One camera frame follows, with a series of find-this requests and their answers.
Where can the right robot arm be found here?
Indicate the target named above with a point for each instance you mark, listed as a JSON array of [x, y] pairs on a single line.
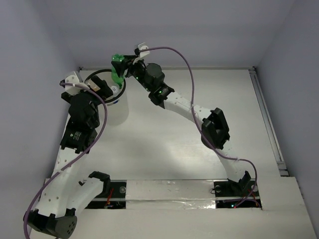
[[212, 124]]

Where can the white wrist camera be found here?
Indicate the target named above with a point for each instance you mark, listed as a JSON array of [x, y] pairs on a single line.
[[71, 80], [141, 51]]

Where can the aluminium rail at table edge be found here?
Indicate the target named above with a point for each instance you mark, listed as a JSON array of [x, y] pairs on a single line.
[[283, 171]]

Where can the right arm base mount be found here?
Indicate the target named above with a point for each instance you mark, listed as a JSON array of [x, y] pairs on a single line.
[[226, 198]]

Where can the orange label yellow cap bottle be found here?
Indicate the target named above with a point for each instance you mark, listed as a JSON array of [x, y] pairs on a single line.
[[115, 89]]

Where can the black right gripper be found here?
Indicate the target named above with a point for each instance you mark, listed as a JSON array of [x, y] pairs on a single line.
[[121, 66]]

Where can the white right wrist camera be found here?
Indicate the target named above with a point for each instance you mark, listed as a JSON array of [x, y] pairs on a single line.
[[141, 51]]

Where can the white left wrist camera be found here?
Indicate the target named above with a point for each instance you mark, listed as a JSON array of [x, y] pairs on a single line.
[[71, 80]]

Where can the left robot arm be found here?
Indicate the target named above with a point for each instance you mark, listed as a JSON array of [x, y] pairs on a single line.
[[55, 208]]

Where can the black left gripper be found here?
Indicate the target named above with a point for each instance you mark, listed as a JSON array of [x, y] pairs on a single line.
[[100, 85]]

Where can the white bin with black rim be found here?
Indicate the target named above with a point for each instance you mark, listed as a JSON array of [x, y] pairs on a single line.
[[117, 105]]

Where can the green plastic bottle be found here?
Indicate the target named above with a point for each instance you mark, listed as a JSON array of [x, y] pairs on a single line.
[[116, 75]]

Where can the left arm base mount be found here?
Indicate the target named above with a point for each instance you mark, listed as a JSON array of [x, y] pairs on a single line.
[[115, 199]]

